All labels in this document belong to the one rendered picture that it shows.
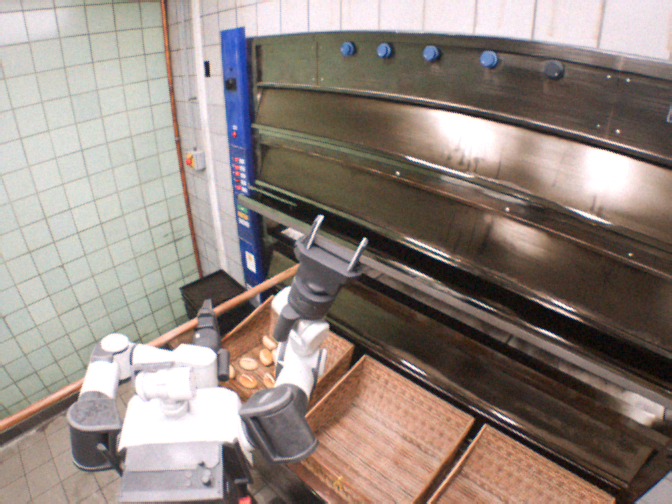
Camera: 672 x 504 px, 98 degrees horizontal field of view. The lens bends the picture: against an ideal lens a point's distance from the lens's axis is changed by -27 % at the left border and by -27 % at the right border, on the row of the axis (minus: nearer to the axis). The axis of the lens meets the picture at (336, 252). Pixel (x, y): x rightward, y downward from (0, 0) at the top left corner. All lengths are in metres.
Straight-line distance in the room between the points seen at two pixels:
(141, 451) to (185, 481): 0.12
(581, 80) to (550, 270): 0.50
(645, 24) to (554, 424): 1.17
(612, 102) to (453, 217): 0.56
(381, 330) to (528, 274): 0.70
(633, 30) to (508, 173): 0.46
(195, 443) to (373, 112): 1.04
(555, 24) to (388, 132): 0.59
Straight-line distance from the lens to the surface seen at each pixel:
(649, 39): 0.96
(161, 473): 0.78
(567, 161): 1.01
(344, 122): 1.32
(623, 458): 1.46
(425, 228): 1.21
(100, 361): 1.08
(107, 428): 0.88
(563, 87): 0.99
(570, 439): 1.44
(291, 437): 0.81
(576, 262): 1.09
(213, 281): 2.14
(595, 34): 0.97
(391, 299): 1.44
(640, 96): 0.98
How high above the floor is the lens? 2.05
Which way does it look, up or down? 31 degrees down
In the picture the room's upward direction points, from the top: straight up
